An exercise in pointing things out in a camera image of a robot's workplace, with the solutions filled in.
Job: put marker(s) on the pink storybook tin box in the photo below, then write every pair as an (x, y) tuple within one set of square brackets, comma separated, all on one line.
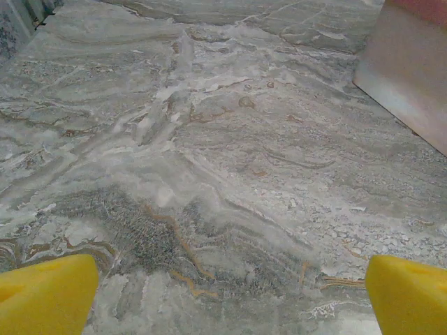
[(401, 70)]

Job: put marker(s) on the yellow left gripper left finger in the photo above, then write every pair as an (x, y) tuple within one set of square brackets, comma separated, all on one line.
[(45, 296)]

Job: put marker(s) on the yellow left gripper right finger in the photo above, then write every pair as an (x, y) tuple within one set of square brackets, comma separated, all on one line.
[(408, 300)]

